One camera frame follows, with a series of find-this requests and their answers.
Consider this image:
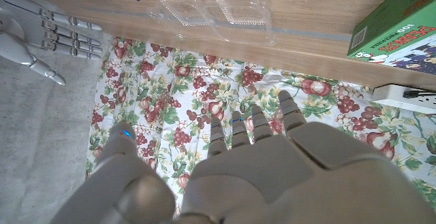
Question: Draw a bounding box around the white power strip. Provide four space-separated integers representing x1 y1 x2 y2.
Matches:
371 83 436 114

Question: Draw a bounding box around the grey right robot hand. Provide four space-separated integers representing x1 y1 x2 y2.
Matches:
0 0 104 86

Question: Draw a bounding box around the floral fruit print backdrop cloth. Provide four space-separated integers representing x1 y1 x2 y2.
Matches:
84 35 436 214

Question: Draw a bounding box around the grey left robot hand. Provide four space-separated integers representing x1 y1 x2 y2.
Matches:
50 90 436 224

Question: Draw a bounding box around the green puzzle box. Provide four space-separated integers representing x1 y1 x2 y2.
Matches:
346 0 436 76

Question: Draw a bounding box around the clear plastic clamshell container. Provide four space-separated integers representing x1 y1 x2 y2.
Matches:
148 0 276 46

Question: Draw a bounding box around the grey tape line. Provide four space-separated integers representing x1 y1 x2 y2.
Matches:
84 5 352 42

